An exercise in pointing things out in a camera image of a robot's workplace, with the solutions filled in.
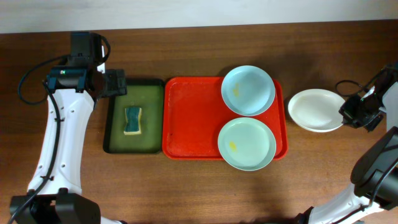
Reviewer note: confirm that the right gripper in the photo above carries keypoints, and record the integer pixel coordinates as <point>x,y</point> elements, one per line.
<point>352,104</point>

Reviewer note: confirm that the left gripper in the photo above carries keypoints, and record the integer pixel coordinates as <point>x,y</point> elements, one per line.
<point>116,82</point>

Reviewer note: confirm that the white plate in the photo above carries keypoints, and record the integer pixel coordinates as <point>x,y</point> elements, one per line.
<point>316,110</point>

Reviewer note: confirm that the green yellow sponge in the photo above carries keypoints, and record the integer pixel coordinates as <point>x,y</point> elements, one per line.
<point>133,120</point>

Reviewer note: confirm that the light blue plate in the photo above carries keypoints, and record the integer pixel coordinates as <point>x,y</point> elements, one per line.
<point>248,90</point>

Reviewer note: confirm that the light green plate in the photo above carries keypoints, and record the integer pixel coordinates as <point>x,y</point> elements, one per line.
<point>247,144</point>

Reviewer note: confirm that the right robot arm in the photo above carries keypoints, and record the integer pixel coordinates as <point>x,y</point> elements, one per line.
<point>373,186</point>

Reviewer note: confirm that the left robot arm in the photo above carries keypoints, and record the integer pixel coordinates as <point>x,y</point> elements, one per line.
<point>54,193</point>

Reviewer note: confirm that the dark green tray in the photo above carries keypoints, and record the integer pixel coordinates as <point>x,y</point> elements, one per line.
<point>148,94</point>

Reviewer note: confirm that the red plastic tray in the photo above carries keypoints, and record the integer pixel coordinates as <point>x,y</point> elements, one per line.
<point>194,113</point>

